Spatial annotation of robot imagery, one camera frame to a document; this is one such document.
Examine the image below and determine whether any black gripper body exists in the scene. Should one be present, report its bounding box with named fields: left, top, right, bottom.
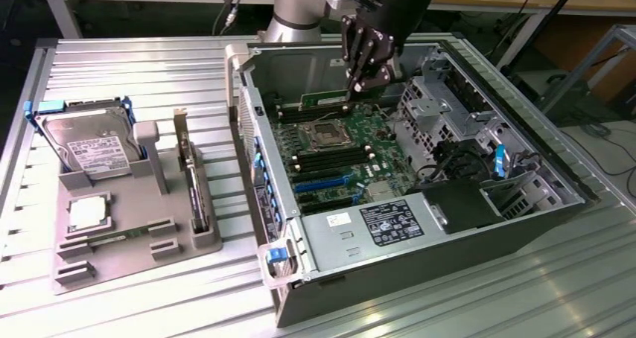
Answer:
left=367, top=0, right=440, bottom=51

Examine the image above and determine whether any green RAM stick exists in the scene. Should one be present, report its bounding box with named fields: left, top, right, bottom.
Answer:
left=299, top=89, right=350, bottom=112
left=84, top=223, right=154, bottom=248

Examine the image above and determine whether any black RAM slot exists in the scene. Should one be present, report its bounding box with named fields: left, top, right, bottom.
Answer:
left=291, top=145, right=370, bottom=162
left=275, top=104, right=351, bottom=116
left=294, top=158, right=377, bottom=174
left=293, top=150, right=373, bottom=166
left=278, top=108, right=351, bottom=121
left=279, top=112, right=353, bottom=125
left=293, top=153, right=374, bottom=170

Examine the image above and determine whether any metal disk bay cage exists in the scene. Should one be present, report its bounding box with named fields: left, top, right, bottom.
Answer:
left=395, top=53, right=480, bottom=161

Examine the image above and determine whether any wooden desk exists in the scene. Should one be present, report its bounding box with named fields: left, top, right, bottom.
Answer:
left=0, top=0, right=636, bottom=38

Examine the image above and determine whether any green motherboard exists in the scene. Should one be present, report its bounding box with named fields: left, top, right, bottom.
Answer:
left=270, top=98, right=425, bottom=220

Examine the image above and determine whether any CPU socket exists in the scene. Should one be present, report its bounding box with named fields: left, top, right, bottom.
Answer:
left=297, top=118, right=355, bottom=154

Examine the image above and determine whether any black tripod pole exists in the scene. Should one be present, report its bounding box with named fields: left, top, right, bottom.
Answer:
left=498, top=0, right=576, bottom=72

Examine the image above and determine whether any silver chipset heatsink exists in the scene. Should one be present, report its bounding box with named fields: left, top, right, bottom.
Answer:
left=366, top=182, right=400, bottom=202

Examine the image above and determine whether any blue expansion slot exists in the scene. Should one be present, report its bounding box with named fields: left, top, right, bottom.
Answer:
left=293, top=175, right=351, bottom=194

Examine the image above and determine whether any black expansion slot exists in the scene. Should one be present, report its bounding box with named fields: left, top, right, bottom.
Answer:
left=301, top=197, right=355, bottom=215

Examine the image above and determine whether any black fan shroud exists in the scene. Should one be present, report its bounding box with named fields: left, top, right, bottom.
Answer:
left=425, top=182, right=504, bottom=235

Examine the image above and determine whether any grey power supply unit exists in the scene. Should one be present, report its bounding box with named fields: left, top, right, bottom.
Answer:
left=297, top=192, right=449, bottom=274

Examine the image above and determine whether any graphics card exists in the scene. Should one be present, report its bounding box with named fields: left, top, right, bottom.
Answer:
left=172, top=106, right=214, bottom=236

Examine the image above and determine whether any open black PC case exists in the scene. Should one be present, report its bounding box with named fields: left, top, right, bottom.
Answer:
left=224, top=39, right=601, bottom=330

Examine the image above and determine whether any blue case latch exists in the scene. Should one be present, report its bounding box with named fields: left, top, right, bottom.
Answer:
left=265, top=246, right=290, bottom=265

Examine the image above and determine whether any hard disk in blue caddy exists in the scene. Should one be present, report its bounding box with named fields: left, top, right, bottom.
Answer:
left=21, top=95, right=146, bottom=176

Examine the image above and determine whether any silver CPU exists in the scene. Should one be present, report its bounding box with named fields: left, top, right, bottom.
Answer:
left=68, top=197, right=111, bottom=230

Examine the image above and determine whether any grey parts rack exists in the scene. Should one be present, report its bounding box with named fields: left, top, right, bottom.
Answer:
left=48, top=119, right=226, bottom=296

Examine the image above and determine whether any hanging grey cable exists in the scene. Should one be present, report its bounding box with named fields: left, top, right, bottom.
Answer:
left=211, top=0, right=246, bottom=38

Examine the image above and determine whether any black wire bundle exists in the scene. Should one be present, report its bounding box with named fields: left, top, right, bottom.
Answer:
left=414, top=138, right=498, bottom=185

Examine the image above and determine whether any blue disk wire connector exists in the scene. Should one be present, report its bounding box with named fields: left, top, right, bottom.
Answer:
left=493, top=143, right=512, bottom=179

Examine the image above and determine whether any aluminium frame stand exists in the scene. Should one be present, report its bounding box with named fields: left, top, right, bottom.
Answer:
left=538, top=22, right=636, bottom=131

